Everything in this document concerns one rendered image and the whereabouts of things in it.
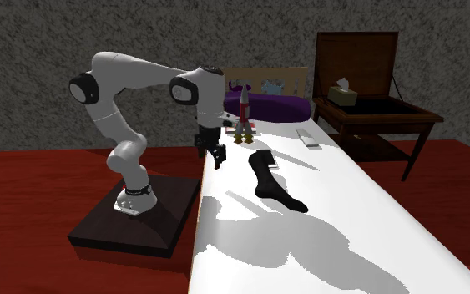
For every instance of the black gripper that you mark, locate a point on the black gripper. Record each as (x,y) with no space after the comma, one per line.
(207,136)

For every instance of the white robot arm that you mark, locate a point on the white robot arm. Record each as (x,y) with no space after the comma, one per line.
(112,118)

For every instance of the flat pink and white book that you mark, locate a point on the flat pink and white book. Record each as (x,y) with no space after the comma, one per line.
(229,130)

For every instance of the red and white toy rocket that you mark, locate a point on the red and white toy rocket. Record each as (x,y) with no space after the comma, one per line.
(244,112)

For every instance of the small flat white phone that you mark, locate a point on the small flat white phone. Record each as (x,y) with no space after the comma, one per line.
(274,165)

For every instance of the black sock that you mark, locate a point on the black sock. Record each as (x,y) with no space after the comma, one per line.
(269,183)

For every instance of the purple cat figure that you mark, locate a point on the purple cat figure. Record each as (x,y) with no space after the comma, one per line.
(238,87)

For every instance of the light blue cat figure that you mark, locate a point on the light blue cat figure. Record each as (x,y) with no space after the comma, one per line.
(272,88)

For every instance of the dark robot stand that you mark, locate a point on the dark robot stand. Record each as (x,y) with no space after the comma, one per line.
(145,228)

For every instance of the grey remote control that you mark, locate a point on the grey remote control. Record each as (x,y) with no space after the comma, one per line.
(307,138)

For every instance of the white bed with wooden headboard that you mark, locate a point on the white bed with wooden headboard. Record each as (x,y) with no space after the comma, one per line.
(340,211)

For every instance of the beige tissue box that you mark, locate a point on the beige tissue box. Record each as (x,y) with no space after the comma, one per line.
(341,96)

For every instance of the wooden side table, open lid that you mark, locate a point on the wooden side table, open lid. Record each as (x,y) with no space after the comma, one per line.
(377,116)

